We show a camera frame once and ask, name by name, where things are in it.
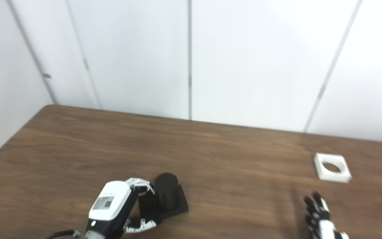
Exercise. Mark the white and black right hand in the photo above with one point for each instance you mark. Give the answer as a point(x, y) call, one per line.
point(322, 225)

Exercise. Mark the white and black left hand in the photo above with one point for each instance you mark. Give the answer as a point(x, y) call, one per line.
point(106, 202)

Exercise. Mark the black peg with square base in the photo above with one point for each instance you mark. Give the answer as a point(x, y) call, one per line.
point(167, 192)

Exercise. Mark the white square piece with hole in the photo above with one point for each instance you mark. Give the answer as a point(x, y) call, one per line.
point(333, 176)

